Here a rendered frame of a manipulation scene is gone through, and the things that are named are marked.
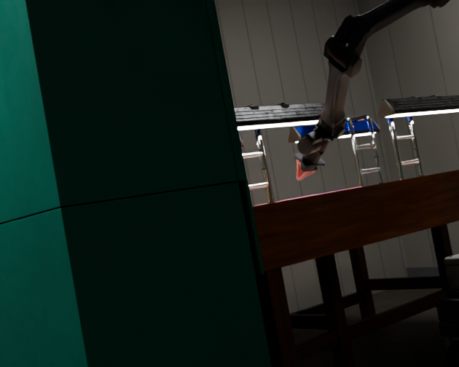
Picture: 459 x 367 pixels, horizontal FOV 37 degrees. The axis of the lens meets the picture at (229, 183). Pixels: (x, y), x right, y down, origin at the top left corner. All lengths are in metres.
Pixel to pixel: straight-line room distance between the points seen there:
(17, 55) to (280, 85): 3.25
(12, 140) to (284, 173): 3.09
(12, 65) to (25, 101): 0.11
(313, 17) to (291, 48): 0.33
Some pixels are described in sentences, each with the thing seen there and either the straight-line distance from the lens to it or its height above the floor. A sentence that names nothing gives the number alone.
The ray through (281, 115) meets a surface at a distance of 2.47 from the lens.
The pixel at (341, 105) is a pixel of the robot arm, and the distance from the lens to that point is 2.16.
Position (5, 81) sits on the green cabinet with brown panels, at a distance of 1.78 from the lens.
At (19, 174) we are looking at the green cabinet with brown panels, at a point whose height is 0.94.
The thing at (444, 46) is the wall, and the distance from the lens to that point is 4.84.
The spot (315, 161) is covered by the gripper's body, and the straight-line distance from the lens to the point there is 2.33.
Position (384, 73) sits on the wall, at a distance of 5.22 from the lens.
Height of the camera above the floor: 0.76
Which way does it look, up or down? 2 degrees up
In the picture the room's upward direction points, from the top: 10 degrees counter-clockwise
